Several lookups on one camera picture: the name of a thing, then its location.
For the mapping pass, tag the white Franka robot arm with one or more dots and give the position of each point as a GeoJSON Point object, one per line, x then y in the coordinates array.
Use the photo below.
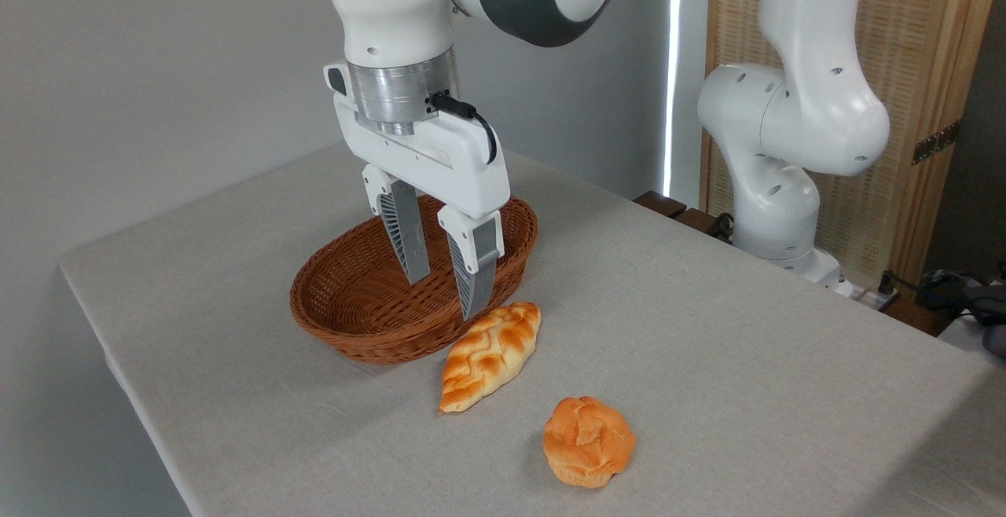
{"type": "Point", "coordinates": [786, 132]}

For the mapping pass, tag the dark wooden block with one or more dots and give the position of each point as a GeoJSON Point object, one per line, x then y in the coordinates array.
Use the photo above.
{"type": "Point", "coordinates": [659, 203]}
{"type": "Point", "coordinates": [699, 221]}

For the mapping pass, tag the metal screen hinge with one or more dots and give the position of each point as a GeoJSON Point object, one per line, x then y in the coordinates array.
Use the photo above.
{"type": "Point", "coordinates": [935, 142]}

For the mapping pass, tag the wooden folding screen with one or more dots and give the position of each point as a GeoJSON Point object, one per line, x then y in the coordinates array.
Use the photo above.
{"type": "Point", "coordinates": [919, 45]}

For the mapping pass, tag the long braided bread loaf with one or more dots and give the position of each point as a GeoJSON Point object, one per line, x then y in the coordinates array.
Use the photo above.
{"type": "Point", "coordinates": [487, 356]}

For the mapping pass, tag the grey tablecloth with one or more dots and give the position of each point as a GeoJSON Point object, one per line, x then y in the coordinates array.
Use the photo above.
{"type": "Point", "coordinates": [707, 344]}

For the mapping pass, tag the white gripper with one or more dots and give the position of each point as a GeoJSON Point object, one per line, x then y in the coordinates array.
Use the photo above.
{"type": "Point", "coordinates": [440, 159]}

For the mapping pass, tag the white power strip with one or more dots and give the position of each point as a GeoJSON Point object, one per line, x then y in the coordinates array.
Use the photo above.
{"type": "Point", "coordinates": [868, 293]}

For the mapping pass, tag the brown wicker basket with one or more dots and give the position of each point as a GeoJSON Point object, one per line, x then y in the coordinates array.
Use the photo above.
{"type": "Point", "coordinates": [354, 305]}

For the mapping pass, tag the round bread bun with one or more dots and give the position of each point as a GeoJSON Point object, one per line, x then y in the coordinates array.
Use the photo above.
{"type": "Point", "coordinates": [588, 442]}

